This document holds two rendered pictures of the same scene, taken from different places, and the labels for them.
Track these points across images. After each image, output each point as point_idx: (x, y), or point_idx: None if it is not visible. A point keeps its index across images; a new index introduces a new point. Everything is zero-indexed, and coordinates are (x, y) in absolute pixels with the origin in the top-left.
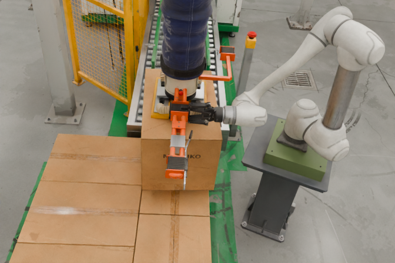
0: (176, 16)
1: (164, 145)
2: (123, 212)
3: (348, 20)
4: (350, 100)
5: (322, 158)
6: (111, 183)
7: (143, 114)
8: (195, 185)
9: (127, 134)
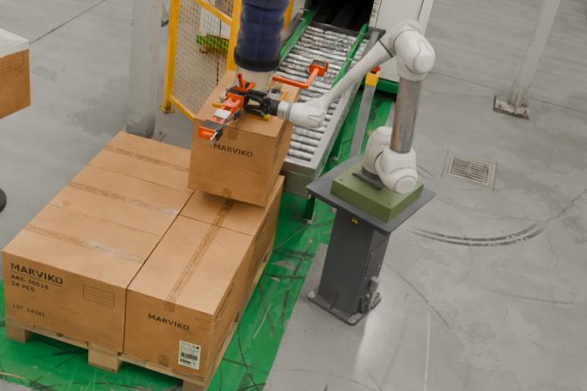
0: (249, 1)
1: None
2: (162, 209)
3: (410, 30)
4: (411, 118)
5: (397, 198)
6: (160, 184)
7: (206, 102)
8: (245, 194)
9: None
